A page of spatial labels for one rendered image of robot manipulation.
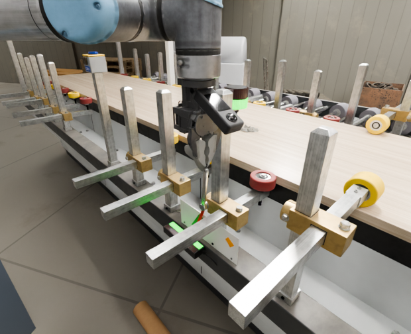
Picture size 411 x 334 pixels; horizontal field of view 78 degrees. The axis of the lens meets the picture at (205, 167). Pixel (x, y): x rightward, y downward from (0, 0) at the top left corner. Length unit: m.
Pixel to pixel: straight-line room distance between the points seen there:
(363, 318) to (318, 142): 0.55
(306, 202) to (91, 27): 0.47
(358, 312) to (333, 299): 0.06
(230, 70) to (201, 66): 4.00
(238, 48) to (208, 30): 4.03
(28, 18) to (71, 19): 0.09
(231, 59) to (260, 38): 1.54
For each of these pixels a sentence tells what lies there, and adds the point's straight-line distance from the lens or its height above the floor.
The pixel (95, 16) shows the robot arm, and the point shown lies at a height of 1.31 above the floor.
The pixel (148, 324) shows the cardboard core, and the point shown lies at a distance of 1.44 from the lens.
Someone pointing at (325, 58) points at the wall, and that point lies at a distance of 5.96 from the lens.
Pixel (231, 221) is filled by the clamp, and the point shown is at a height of 0.84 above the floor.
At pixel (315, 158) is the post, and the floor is 1.09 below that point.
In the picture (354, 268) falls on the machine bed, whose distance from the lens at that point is 0.86.
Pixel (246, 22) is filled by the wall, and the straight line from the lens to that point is 6.00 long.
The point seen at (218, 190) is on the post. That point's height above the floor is 0.91.
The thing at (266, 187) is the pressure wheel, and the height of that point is 0.89.
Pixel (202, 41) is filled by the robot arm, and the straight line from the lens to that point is 0.51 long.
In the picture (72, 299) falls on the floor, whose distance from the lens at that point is 1.74.
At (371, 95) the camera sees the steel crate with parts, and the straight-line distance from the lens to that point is 5.13.
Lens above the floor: 1.29
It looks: 27 degrees down
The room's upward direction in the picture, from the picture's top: straight up
